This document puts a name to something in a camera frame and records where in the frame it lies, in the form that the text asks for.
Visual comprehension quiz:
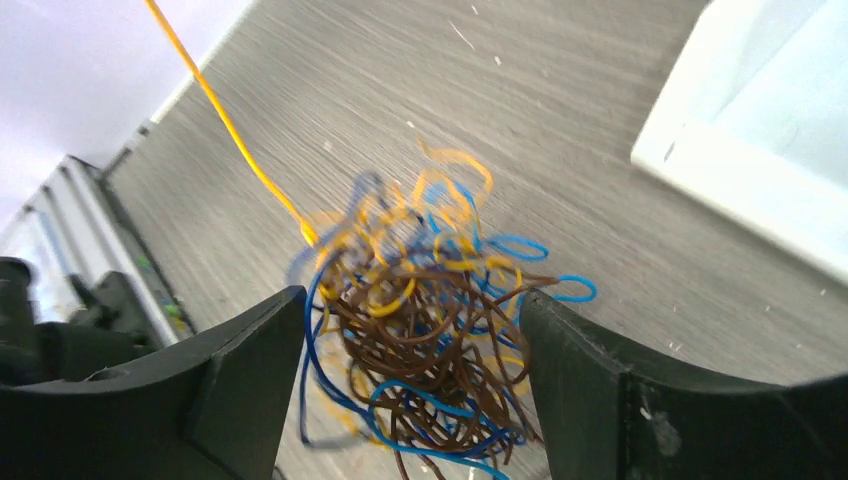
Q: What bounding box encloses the white plastic bin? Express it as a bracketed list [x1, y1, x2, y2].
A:
[631, 1, 847, 281]

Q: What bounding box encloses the brown wire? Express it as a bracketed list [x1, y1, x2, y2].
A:
[316, 254, 561, 480]

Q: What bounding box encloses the blue wire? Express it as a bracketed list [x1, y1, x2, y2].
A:
[286, 173, 599, 480]

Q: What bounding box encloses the yellow wire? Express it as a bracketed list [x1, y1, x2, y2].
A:
[144, 0, 531, 445]

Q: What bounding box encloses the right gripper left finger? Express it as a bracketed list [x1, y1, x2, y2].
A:
[1, 286, 306, 479]

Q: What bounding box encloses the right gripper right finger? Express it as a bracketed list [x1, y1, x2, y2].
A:
[520, 290, 847, 479]

